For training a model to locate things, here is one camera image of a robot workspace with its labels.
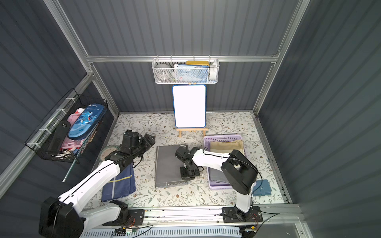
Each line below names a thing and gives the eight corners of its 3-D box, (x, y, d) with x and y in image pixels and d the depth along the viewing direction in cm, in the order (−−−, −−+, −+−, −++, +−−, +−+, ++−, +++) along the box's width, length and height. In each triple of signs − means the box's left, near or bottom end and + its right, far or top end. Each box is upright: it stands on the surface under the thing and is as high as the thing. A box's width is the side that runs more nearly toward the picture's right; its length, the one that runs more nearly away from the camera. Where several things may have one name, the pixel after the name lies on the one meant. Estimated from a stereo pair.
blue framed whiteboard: (176, 133, 110) (171, 97, 83) (177, 121, 117) (173, 84, 91) (204, 133, 110) (207, 97, 83) (203, 121, 117) (206, 84, 91)
